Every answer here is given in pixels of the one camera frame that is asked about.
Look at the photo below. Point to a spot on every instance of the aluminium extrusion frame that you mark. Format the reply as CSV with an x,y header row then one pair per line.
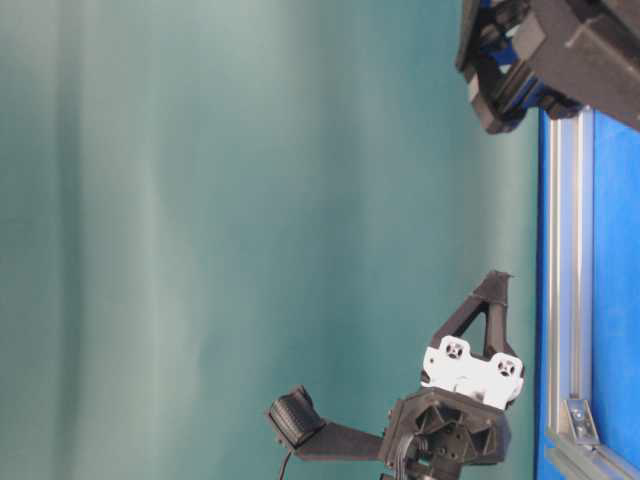
x,y
570,280

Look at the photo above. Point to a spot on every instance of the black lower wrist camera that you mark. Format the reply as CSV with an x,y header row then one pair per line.
x,y
294,419

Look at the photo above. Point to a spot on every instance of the silver corner bracket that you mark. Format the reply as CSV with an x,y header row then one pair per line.
x,y
582,427

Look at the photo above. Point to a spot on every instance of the black white lower gripper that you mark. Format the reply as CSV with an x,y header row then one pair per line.
x,y
458,417

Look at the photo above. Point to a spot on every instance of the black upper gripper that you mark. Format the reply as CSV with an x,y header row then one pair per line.
x,y
558,56

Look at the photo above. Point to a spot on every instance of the black lower camera bracket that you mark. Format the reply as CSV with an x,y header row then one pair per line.
x,y
335,442

